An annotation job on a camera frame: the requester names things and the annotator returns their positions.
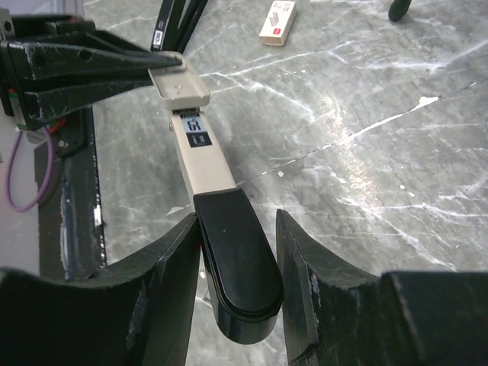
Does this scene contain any black tripod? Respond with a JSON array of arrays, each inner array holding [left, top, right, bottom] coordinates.
[[388, 0, 412, 23]]

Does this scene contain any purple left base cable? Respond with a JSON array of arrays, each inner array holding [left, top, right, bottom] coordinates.
[[6, 127, 64, 214]]

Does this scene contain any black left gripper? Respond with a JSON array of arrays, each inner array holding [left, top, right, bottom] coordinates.
[[1, 9, 182, 130]]

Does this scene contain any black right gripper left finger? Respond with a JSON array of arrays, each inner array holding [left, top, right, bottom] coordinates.
[[1, 214, 201, 365]]

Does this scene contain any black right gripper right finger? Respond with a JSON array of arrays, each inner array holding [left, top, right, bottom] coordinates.
[[276, 210, 487, 365]]

